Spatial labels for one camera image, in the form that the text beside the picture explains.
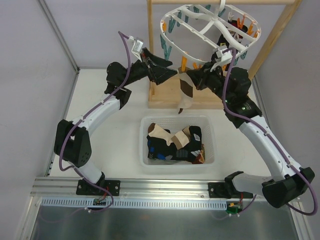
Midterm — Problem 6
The white slotted cable duct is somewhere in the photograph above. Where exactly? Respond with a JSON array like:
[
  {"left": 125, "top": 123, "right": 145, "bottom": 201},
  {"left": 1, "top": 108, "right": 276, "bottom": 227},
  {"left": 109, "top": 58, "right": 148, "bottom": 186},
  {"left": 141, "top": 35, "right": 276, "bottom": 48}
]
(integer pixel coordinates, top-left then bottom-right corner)
[{"left": 40, "top": 197, "right": 227, "bottom": 211}]

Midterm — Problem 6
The orange clothespin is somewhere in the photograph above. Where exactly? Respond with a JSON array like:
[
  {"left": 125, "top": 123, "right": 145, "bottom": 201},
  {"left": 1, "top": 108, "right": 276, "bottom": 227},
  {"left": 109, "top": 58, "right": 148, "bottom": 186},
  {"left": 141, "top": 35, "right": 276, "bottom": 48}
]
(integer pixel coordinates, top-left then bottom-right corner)
[
  {"left": 236, "top": 14, "right": 256, "bottom": 36},
  {"left": 178, "top": 56, "right": 188, "bottom": 74}
]

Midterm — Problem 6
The white plastic laundry basket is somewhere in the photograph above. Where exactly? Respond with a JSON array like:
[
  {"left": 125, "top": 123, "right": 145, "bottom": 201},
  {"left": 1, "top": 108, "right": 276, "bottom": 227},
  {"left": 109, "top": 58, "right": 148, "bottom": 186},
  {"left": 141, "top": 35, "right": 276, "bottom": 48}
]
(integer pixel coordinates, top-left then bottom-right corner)
[{"left": 139, "top": 115, "right": 218, "bottom": 175}]

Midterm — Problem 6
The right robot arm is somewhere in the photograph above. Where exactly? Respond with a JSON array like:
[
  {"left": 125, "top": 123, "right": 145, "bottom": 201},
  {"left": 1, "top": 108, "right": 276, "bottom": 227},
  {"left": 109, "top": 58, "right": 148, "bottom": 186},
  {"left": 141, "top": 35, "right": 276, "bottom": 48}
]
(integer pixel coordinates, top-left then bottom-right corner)
[{"left": 186, "top": 62, "right": 315, "bottom": 208}]

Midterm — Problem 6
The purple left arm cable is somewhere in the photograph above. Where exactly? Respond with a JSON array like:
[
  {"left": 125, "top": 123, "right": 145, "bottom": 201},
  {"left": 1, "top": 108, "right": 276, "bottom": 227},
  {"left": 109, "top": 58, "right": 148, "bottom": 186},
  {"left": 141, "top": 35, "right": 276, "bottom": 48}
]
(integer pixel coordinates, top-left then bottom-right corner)
[{"left": 57, "top": 31, "right": 135, "bottom": 172}]

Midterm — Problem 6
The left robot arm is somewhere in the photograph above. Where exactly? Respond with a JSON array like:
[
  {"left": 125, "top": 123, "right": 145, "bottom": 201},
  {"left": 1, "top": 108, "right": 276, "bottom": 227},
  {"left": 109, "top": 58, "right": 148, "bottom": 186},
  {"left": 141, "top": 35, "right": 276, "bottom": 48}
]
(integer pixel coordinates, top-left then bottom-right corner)
[{"left": 53, "top": 47, "right": 177, "bottom": 195}]

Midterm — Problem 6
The black blue patterned sock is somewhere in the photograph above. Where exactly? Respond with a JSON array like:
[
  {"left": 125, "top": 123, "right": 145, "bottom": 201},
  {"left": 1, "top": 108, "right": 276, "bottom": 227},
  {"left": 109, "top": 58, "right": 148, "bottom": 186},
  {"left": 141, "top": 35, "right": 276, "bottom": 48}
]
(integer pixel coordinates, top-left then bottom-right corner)
[{"left": 146, "top": 135, "right": 177, "bottom": 160}]

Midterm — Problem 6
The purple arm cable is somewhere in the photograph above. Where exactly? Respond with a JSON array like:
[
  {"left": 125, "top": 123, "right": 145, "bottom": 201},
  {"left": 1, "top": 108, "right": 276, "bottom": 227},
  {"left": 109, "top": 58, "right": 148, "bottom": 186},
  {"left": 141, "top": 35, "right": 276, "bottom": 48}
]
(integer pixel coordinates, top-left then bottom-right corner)
[
  {"left": 221, "top": 47, "right": 316, "bottom": 216},
  {"left": 57, "top": 31, "right": 135, "bottom": 172}
]

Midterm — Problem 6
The aluminium mounting rail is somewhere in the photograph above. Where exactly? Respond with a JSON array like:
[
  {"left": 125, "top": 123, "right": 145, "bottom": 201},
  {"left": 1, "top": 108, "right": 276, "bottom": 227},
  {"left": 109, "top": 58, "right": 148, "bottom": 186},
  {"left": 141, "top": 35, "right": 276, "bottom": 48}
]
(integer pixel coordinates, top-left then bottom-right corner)
[{"left": 30, "top": 177, "right": 222, "bottom": 201}]

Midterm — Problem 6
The teal clothespin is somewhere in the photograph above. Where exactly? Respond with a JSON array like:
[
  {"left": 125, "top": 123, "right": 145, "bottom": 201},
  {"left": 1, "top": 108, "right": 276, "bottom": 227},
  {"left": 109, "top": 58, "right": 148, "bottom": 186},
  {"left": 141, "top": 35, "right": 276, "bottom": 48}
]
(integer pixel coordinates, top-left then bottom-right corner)
[
  {"left": 160, "top": 35, "right": 172, "bottom": 60},
  {"left": 168, "top": 16, "right": 180, "bottom": 33}
]

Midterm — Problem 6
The wooden hanger stand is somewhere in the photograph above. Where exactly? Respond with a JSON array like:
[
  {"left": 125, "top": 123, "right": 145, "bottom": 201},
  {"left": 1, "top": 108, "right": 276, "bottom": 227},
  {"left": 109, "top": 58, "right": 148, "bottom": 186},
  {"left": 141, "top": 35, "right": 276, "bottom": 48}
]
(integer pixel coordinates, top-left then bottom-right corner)
[{"left": 146, "top": 0, "right": 301, "bottom": 110}]

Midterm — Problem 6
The black sock with label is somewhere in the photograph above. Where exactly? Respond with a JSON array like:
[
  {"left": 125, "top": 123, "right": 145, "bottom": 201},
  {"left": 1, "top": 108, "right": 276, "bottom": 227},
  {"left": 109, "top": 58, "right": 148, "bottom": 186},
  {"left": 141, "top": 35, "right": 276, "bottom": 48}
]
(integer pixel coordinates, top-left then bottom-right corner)
[{"left": 174, "top": 125, "right": 205, "bottom": 164}]

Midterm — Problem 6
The beige brown patterned sock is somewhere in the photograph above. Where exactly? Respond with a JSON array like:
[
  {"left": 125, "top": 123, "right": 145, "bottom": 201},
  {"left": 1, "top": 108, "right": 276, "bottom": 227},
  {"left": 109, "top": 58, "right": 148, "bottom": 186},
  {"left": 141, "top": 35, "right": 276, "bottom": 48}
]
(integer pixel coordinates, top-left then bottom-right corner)
[{"left": 178, "top": 67, "right": 194, "bottom": 114}]

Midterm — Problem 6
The white plastic sock hanger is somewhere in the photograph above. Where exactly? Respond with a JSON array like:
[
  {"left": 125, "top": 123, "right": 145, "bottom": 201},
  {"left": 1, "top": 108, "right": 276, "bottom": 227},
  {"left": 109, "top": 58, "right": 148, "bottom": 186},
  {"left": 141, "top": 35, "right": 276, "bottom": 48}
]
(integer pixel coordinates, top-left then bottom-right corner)
[{"left": 159, "top": 4, "right": 262, "bottom": 65}]

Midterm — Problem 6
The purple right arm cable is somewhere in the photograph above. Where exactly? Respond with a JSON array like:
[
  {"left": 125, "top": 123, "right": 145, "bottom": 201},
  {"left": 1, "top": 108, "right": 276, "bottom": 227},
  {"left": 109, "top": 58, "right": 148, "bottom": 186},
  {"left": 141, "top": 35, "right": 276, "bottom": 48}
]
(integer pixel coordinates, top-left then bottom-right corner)
[{"left": 221, "top": 47, "right": 316, "bottom": 216}]

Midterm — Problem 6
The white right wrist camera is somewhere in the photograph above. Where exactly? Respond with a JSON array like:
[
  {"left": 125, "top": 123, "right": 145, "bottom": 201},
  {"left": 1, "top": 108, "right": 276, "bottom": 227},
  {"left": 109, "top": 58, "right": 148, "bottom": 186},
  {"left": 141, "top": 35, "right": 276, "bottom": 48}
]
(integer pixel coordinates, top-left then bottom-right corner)
[{"left": 211, "top": 47, "right": 237, "bottom": 69}]

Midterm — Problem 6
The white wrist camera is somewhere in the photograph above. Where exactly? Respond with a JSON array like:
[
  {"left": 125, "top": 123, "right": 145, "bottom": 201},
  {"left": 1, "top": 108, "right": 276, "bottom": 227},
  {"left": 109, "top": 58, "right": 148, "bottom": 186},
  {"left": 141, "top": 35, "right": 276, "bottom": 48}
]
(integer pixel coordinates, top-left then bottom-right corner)
[
  {"left": 211, "top": 47, "right": 237, "bottom": 69},
  {"left": 128, "top": 35, "right": 144, "bottom": 60}
]

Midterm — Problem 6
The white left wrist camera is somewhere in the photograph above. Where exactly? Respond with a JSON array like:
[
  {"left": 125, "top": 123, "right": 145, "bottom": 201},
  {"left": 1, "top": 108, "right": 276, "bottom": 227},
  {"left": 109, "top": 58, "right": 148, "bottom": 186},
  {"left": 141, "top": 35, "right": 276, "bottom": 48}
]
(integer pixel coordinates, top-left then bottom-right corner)
[{"left": 128, "top": 35, "right": 144, "bottom": 60}]

